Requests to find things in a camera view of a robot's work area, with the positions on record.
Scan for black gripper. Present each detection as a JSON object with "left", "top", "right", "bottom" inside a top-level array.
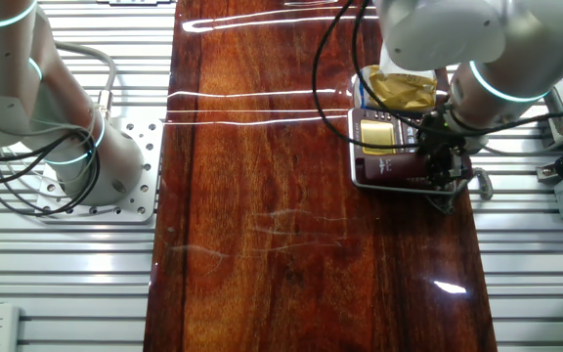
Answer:
[{"left": 415, "top": 113, "right": 464, "bottom": 192}]

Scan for maroon telephone handset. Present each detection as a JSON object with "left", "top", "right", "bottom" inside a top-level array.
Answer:
[{"left": 357, "top": 150, "right": 473, "bottom": 190}]

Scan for maroon telephone base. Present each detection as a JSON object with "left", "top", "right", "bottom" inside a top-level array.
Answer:
[{"left": 347, "top": 106, "right": 463, "bottom": 197}]

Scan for gold tissue pack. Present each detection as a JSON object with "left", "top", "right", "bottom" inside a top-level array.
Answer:
[{"left": 352, "top": 43, "right": 439, "bottom": 114}]

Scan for glossy brown wooden board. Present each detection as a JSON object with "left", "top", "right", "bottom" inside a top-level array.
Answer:
[{"left": 143, "top": 0, "right": 498, "bottom": 352}]

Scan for grey coiled phone cord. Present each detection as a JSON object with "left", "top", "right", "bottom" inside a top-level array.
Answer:
[{"left": 425, "top": 165, "right": 496, "bottom": 216}]

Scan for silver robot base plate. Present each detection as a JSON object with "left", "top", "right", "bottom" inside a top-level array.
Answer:
[{"left": 34, "top": 116, "right": 164, "bottom": 225}]

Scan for black looped base cables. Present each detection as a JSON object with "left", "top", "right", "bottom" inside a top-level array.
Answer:
[{"left": 0, "top": 119, "right": 103, "bottom": 216}]

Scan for thick grey base cable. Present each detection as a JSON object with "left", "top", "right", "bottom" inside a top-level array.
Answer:
[{"left": 51, "top": 40, "right": 117, "bottom": 121}]

